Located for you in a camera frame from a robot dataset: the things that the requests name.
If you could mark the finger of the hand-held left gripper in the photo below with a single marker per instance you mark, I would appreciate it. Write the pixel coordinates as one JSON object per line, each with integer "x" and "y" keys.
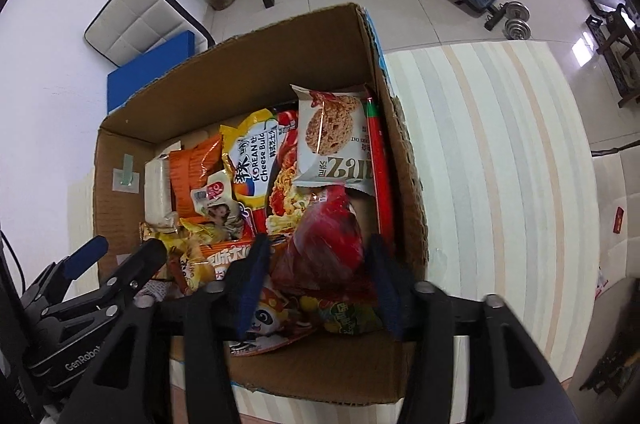
{"x": 142, "y": 261}
{"x": 87, "y": 254}

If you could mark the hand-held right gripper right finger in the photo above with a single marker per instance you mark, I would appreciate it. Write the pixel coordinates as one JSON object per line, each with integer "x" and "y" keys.
{"x": 387, "y": 289}

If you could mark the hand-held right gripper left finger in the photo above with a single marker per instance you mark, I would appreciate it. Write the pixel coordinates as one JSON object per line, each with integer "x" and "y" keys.
{"x": 252, "y": 284}

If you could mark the clear red snack packet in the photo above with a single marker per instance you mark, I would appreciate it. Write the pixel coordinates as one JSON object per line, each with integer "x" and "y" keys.
{"x": 325, "y": 239}

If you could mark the cardboard box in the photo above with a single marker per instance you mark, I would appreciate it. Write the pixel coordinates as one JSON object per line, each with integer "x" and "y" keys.
{"x": 240, "y": 69}

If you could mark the orange white-lettered snack packet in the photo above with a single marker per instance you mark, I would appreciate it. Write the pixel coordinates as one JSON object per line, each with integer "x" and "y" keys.
{"x": 235, "y": 256}

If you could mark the cartoon panda snack packet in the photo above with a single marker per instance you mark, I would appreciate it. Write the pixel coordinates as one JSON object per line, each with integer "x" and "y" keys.
{"x": 272, "y": 319}

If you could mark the green yellow snack packet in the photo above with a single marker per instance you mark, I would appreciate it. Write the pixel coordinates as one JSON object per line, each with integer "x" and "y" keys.
{"x": 345, "y": 316}

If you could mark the yellow crinkled snack packet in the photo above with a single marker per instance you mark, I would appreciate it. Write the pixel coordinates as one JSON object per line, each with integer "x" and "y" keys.
{"x": 195, "y": 264}

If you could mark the small white pink snack packet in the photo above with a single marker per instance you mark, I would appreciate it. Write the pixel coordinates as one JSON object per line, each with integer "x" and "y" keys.
{"x": 220, "y": 204}

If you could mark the red noodle packet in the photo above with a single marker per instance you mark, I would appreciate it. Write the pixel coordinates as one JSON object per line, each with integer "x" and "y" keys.
{"x": 285, "y": 189}

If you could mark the yellow noodle packet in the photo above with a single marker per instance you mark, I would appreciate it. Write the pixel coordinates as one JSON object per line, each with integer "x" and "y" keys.
{"x": 250, "y": 164}

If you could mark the long red snack box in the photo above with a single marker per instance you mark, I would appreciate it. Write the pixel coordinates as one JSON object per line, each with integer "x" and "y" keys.
{"x": 382, "y": 164}

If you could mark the white oat cookie packet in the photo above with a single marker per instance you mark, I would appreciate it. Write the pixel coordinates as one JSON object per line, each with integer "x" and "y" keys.
{"x": 330, "y": 129}

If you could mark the beige striped tablecloth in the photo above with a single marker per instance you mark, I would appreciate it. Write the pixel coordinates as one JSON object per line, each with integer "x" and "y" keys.
{"x": 500, "y": 154}

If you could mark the blue foam pad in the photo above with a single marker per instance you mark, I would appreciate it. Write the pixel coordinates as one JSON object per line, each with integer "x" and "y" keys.
{"x": 145, "y": 69}

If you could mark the white cushioned chair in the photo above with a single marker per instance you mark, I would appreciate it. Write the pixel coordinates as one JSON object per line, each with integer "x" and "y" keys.
{"x": 135, "y": 19}

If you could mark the small red packet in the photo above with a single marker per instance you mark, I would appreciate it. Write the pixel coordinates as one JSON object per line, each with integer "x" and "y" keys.
{"x": 619, "y": 220}

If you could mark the chrome dumbbell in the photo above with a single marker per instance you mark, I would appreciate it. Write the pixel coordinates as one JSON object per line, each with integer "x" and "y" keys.
{"x": 519, "y": 22}

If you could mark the dark wooden stand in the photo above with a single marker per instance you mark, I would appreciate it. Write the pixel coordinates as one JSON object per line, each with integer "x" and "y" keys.
{"x": 617, "y": 54}

